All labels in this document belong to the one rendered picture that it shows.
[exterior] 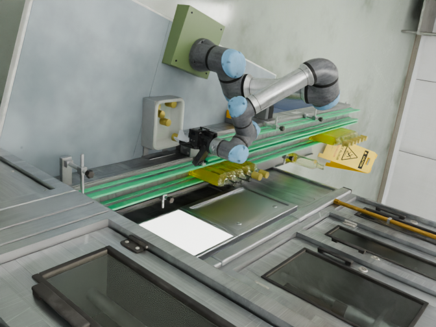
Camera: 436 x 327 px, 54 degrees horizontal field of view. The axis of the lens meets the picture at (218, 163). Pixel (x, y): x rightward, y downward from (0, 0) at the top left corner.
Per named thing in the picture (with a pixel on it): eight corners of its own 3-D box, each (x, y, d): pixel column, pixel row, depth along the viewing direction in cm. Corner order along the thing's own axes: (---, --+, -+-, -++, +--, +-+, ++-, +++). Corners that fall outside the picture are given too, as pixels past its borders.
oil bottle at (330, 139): (308, 139, 296) (346, 149, 279) (309, 131, 294) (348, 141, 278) (312, 137, 300) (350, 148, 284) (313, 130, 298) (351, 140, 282)
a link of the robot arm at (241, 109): (342, 52, 166) (234, 113, 159) (344, 75, 174) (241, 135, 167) (324, 41, 174) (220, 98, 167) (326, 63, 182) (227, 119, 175)
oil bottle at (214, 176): (187, 174, 208) (222, 188, 196) (189, 163, 206) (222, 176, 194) (196, 172, 212) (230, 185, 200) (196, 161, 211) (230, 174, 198)
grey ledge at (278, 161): (214, 178, 241) (230, 184, 235) (215, 163, 239) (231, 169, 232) (300, 150, 312) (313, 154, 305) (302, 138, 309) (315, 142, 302)
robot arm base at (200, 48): (196, 32, 194) (212, 36, 188) (215, 45, 206) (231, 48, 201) (184, 64, 196) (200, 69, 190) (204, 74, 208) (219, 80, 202)
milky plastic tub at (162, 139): (141, 146, 197) (154, 151, 192) (143, 97, 190) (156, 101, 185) (169, 140, 210) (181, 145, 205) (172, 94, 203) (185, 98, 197)
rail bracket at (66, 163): (50, 185, 163) (85, 205, 150) (49, 143, 158) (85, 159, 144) (62, 182, 167) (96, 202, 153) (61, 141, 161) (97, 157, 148)
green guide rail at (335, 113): (196, 142, 206) (209, 146, 201) (197, 140, 206) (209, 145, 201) (350, 108, 336) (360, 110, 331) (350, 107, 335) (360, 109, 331)
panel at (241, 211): (97, 244, 163) (158, 283, 143) (97, 237, 162) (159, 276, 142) (241, 189, 230) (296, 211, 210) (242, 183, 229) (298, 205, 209)
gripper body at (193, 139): (200, 126, 186) (221, 132, 179) (198, 145, 189) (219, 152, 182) (187, 128, 181) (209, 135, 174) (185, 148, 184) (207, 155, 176)
